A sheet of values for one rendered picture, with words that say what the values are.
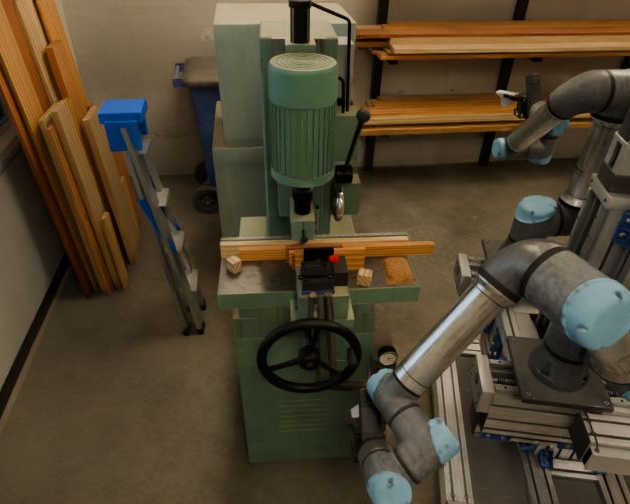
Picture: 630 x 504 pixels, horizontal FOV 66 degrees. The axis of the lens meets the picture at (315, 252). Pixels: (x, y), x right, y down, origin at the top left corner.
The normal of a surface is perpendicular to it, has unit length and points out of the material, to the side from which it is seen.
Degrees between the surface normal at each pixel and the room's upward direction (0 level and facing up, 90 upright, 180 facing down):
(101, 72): 90
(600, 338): 84
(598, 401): 0
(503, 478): 0
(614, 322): 84
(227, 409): 0
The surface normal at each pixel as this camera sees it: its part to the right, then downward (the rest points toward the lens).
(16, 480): 0.02, -0.80
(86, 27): 0.13, 0.59
